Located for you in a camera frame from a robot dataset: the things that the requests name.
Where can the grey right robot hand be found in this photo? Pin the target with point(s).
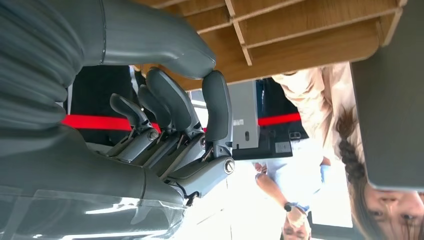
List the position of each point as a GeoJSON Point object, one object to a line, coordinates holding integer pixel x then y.
{"type": "Point", "coordinates": [82, 185]}

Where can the person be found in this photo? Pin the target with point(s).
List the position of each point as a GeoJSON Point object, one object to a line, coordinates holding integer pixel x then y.
{"type": "Point", "coordinates": [96, 92]}
{"type": "Point", "coordinates": [294, 175]}
{"type": "Point", "coordinates": [314, 99]}

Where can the wooden card organizer box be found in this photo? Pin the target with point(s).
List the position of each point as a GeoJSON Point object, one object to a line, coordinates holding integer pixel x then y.
{"type": "Point", "coordinates": [298, 49]}

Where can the grey kiosk stand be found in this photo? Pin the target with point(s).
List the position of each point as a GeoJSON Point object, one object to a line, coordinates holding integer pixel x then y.
{"type": "Point", "coordinates": [243, 109]}

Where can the grey laptop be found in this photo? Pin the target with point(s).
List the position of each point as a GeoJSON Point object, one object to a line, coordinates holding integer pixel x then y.
{"type": "Point", "coordinates": [391, 99]}

